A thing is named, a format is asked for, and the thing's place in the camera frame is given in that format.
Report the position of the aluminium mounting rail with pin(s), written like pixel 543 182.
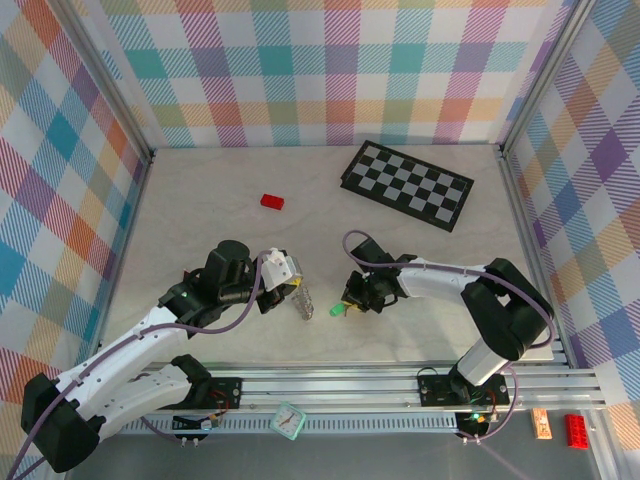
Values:
pixel 325 387

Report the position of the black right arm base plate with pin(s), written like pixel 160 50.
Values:
pixel 435 390

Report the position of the teal square alarm clock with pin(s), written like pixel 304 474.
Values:
pixel 287 420

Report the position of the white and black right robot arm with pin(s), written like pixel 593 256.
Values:
pixel 505 315

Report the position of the aluminium side rail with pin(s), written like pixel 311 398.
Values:
pixel 525 225
pixel 131 225

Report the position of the orange wooden block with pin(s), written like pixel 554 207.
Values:
pixel 541 424

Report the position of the green plastic key tag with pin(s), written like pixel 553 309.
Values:
pixel 336 310

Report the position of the small black circuit board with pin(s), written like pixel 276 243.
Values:
pixel 475 420
pixel 207 424

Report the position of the grey keyring with small rings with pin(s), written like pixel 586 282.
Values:
pixel 303 302

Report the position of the aluminium frame post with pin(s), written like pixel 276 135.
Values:
pixel 108 75
pixel 543 75

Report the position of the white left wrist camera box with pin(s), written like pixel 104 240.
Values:
pixel 277 270

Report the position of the red toy brick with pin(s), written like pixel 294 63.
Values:
pixel 577 432

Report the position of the black and grey chessboard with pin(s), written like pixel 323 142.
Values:
pixel 405 185

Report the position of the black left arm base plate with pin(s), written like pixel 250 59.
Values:
pixel 227 390

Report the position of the small red block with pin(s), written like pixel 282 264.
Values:
pixel 272 201

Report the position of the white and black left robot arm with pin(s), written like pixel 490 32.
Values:
pixel 125 360

